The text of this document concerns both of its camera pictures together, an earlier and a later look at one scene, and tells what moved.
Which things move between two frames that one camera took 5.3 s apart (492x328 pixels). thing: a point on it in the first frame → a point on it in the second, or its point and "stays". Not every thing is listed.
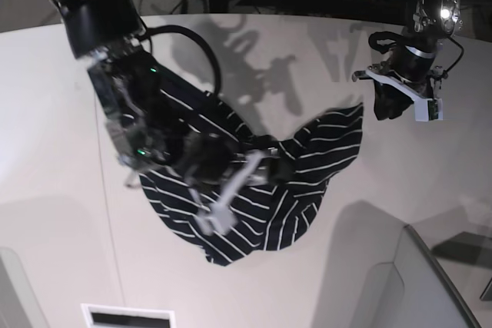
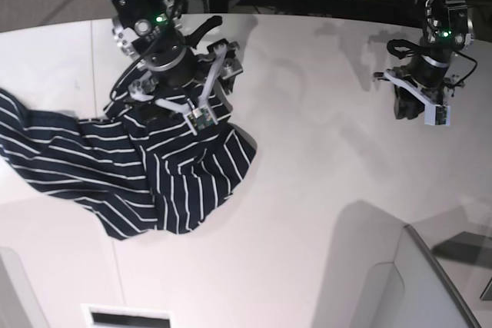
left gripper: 213,160 → 193,78
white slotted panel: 109,316 stays
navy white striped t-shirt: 231,190 → 137,168
